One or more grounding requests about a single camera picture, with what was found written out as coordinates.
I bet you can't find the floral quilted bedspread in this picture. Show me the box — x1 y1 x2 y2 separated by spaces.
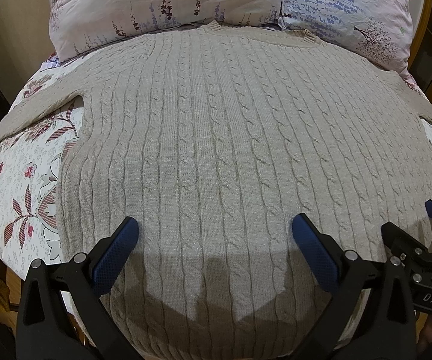
0 53 89 282

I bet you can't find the pink floral left pillow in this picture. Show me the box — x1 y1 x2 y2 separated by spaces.
49 0 282 61

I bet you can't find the wooden headboard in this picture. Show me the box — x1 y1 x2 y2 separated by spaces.
408 0 432 68

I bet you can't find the beige cable knit sweater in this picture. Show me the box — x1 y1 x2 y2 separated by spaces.
0 23 432 359

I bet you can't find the blue pink tree pillow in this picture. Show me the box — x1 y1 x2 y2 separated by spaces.
279 0 413 81

